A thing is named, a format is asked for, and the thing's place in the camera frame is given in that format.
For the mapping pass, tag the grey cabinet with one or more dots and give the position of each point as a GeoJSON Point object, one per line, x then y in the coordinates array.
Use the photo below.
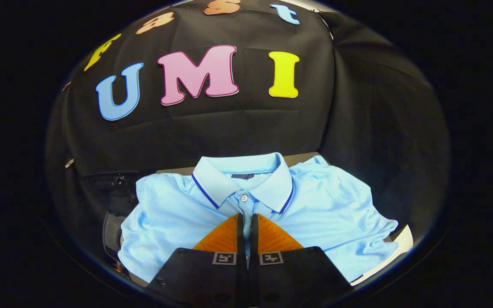
{"type": "Point", "coordinates": [302, 158]}

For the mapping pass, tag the silver metal clip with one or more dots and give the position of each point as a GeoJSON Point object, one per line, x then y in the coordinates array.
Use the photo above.
{"type": "Point", "coordinates": [69, 163]}

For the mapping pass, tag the black backdrop cloth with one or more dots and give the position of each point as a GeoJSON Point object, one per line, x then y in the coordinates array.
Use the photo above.
{"type": "Point", "coordinates": [250, 128]}

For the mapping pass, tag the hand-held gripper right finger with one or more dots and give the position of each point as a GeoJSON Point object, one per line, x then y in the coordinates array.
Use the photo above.
{"type": "Point", "coordinates": [254, 235]}

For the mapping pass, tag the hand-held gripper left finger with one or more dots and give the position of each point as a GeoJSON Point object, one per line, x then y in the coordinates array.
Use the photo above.
{"type": "Point", "coordinates": [240, 235]}

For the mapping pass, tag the copper clip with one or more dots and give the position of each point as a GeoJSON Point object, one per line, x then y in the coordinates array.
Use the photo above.
{"type": "Point", "coordinates": [66, 86]}

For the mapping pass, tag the light blue polo shirt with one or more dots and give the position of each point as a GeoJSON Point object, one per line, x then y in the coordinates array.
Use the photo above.
{"type": "Point", "coordinates": [169, 214]}

